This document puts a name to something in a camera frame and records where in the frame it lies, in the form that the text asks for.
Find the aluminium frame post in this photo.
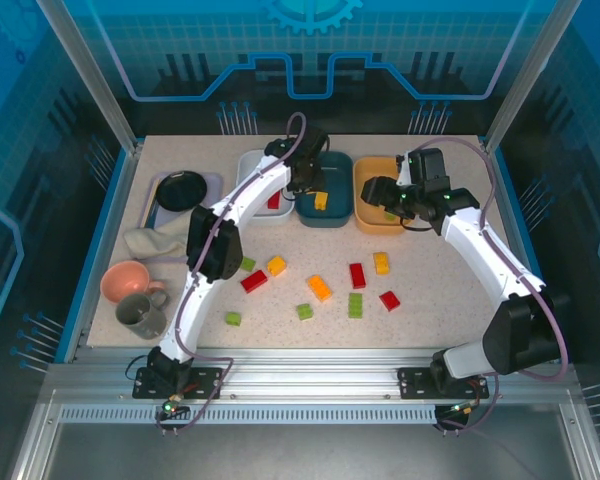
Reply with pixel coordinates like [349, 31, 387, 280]
[34, 0, 144, 154]
[482, 0, 581, 156]

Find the orange-yellow plastic container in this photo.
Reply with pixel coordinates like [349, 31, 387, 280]
[353, 156, 416, 236]

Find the slotted grey cable duct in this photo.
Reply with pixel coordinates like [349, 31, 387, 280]
[58, 405, 439, 425]

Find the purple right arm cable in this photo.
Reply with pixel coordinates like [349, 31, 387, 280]
[409, 137, 571, 436]

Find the orange lego brick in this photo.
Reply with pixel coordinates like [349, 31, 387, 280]
[306, 274, 334, 303]

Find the beige cloth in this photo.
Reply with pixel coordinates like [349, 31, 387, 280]
[123, 209, 194, 264]

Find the pink mug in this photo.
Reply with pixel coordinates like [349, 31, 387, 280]
[99, 260, 169, 305]

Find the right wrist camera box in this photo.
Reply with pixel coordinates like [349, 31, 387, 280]
[395, 147, 451, 189]

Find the white plastic container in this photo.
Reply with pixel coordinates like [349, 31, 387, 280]
[236, 149, 296, 226]

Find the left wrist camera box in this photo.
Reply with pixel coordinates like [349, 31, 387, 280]
[304, 125, 330, 156]

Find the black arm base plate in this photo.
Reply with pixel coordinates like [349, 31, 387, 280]
[397, 367, 490, 400]
[132, 366, 224, 400]

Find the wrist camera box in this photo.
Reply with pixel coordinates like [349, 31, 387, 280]
[395, 147, 451, 189]
[304, 125, 330, 156]

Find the grey mug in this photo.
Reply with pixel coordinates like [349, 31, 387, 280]
[114, 289, 171, 340]

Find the wooden utensil handle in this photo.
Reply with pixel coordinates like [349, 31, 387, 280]
[140, 177, 162, 224]

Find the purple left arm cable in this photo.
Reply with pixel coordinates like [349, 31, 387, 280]
[154, 112, 309, 437]

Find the black round plate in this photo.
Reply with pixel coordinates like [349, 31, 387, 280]
[156, 170, 209, 212]

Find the lavender tray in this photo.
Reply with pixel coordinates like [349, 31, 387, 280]
[138, 171, 225, 265]

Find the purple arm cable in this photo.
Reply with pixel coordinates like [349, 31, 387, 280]
[154, 112, 309, 437]
[409, 137, 571, 436]

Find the aluminium mounting rail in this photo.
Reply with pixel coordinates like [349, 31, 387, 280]
[44, 347, 581, 401]

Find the teal plastic container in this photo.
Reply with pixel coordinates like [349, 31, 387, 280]
[293, 151, 355, 229]

